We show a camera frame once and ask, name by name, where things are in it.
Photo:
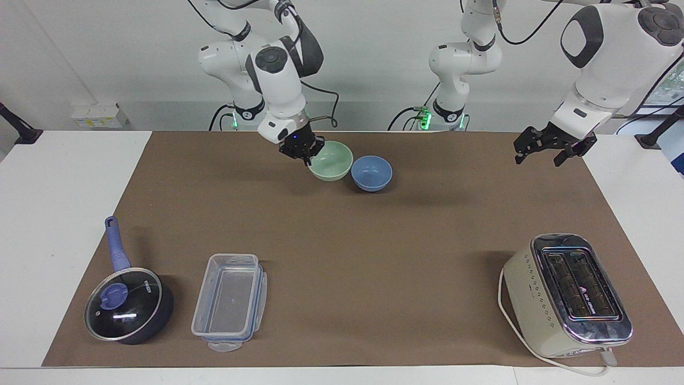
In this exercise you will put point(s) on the green bowl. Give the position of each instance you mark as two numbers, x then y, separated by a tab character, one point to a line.
334	160

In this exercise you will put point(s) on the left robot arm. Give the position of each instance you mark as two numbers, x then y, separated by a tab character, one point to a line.
614	53

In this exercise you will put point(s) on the clear plastic container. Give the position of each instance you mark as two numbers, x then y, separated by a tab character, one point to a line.
227	302

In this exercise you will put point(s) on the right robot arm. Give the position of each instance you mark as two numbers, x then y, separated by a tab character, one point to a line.
278	85

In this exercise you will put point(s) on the white wall socket box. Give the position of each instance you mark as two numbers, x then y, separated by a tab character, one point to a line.
99	116

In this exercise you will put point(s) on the blue bowl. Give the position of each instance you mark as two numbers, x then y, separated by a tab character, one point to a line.
371	174

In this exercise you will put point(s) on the black stand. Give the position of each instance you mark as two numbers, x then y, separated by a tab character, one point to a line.
654	136
16	128

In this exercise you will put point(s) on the cream toaster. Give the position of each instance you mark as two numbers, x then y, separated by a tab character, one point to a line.
566	299

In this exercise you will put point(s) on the blue saucepan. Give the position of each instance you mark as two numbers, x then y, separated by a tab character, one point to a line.
157	315

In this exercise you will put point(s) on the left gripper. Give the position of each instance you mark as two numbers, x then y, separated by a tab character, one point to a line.
560	138

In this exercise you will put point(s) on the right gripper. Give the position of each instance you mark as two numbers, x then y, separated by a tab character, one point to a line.
300	137

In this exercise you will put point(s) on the glass lid with blue knob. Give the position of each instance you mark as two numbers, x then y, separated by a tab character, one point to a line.
125	305

